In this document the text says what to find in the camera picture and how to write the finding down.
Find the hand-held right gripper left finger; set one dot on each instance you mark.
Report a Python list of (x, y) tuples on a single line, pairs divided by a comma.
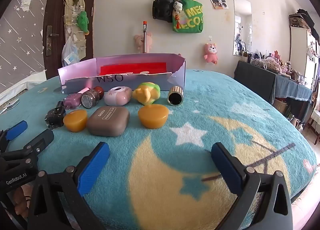
[(93, 170)]

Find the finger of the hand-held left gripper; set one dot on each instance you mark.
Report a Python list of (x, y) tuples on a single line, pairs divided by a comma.
[(16, 130), (42, 140)]

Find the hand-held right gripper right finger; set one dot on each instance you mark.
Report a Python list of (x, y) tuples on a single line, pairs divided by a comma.
[(226, 170)]

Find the black nail polish bottle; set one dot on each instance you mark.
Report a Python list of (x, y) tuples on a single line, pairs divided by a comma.
[(53, 118)]

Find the amber round jar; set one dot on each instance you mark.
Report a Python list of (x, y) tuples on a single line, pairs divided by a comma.
[(75, 121), (153, 117)]

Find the pink nail polish bottle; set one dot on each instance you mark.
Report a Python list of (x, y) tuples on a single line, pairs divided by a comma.
[(71, 102)]

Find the brown eye shadow case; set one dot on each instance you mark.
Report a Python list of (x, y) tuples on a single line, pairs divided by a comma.
[(107, 122)]

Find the glitter nail polish bottle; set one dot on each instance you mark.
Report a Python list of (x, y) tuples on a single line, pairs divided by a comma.
[(90, 98)]

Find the pink round compact case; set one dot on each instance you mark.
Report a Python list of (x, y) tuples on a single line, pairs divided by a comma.
[(117, 97)]

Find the gold studded tube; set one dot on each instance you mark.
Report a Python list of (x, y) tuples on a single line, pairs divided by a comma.
[(175, 96)]

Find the green yellow toy figure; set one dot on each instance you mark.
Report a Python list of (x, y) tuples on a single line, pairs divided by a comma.
[(146, 93)]

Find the purple cardboard box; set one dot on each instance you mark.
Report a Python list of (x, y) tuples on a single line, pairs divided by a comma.
[(150, 82)]

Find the white plastic sheet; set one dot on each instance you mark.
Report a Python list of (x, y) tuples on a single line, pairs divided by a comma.
[(17, 89)]

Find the teal printed blanket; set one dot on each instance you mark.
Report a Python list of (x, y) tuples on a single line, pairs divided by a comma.
[(200, 110)]

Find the clear plastic bag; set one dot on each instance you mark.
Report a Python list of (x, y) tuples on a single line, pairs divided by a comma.
[(70, 53)]

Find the black cloth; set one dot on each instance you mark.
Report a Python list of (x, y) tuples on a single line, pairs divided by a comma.
[(255, 82)]

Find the blue grey tablecloth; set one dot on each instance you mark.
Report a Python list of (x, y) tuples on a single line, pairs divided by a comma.
[(292, 89)]

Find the pink fox plush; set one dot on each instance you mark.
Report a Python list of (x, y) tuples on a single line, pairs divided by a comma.
[(210, 52)]

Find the beige hanging organizer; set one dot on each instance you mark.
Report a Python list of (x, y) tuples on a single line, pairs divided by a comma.
[(71, 19)]

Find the pink bunny figure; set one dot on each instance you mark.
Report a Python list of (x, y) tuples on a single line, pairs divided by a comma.
[(277, 55)]

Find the green dinosaur plush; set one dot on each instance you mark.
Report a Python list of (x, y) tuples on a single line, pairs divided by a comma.
[(83, 21)]

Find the dark brown door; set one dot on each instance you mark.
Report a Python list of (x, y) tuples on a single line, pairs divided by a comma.
[(57, 7)]

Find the pink pig plush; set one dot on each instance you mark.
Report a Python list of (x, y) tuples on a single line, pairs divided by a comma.
[(138, 41)]

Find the mop pole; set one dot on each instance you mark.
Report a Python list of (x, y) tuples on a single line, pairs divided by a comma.
[(144, 37)]

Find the green tote bag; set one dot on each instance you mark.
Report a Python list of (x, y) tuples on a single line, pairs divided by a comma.
[(191, 19)]

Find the red tassel charm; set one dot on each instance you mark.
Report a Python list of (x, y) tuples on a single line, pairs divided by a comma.
[(177, 21)]

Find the black backpack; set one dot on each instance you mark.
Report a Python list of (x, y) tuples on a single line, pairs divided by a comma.
[(162, 4)]

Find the wall mirror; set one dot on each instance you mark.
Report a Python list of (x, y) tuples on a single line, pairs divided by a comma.
[(242, 27)]

